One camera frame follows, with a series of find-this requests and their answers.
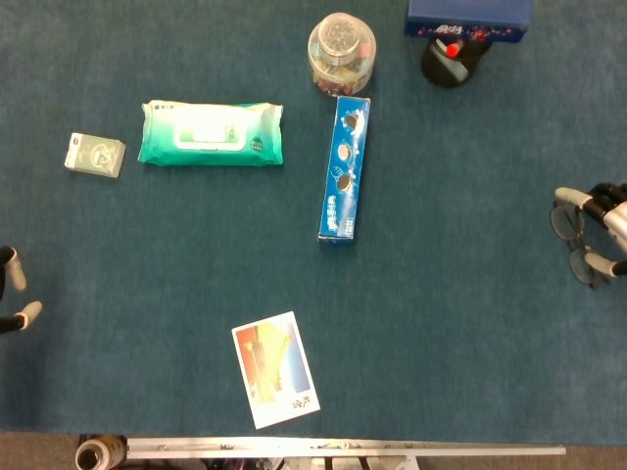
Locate aluminium rail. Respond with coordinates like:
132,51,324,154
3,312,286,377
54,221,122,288
125,437,567,460

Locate white bordered postcard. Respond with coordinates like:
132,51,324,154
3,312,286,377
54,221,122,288
230,310,321,431

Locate small clear plastic jar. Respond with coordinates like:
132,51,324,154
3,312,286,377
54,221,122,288
317,13,362,66

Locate black round device red button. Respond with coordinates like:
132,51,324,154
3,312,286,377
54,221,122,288
420,37,494,90

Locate green wet wipes pack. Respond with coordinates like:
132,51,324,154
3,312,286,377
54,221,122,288
137,100,285,167

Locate eyeglasses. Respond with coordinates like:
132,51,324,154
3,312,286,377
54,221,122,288
550,203,606,290

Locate brown tape roll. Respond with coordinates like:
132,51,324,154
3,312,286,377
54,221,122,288
74,435,128,470

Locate blue cookie box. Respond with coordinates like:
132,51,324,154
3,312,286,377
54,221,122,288
316,95,372,245

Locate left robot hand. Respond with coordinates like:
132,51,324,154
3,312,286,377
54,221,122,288
0,246,44,335

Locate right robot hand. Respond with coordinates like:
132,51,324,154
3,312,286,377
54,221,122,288
554,181,627,279

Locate large clear candy jar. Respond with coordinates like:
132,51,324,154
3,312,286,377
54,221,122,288
307,14,378,97

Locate dark blue rectangular box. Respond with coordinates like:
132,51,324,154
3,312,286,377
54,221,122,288
404,0,534,44

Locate teal table cloth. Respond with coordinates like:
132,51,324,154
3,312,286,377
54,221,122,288
0,0,627,447

